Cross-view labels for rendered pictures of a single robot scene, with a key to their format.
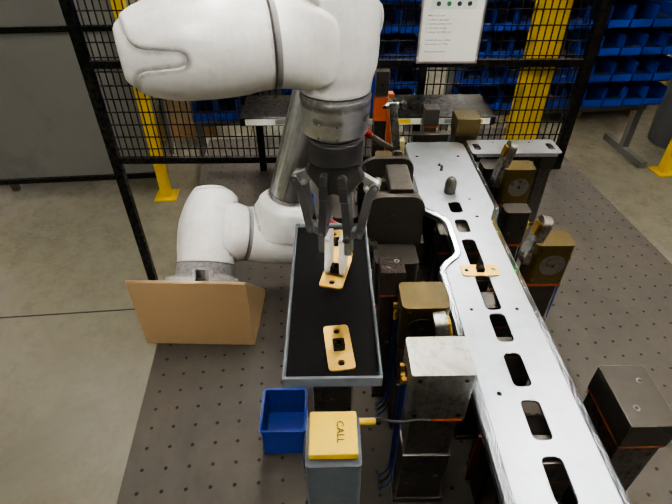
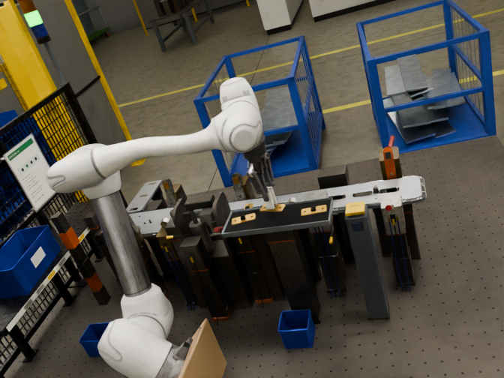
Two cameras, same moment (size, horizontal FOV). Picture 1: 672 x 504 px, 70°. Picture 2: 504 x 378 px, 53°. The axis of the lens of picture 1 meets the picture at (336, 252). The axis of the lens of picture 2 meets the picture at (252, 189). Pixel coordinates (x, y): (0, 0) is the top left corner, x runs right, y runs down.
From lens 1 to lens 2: 142 cm
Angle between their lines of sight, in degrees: 57
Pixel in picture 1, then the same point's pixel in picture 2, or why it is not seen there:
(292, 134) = (127, 241)
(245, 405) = (277, 361)
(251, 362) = (241, 363)
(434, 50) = (39, 197)
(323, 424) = (351, 209)
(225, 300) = (207, 343)
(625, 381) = (325, 172)
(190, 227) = (141, 346)
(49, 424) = not seen: outside the picture
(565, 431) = (342, 191)
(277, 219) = (157, 298)
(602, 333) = not seen: hidden behind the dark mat
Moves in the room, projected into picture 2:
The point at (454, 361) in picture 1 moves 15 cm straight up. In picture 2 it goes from (319, 194) to (309, 159)
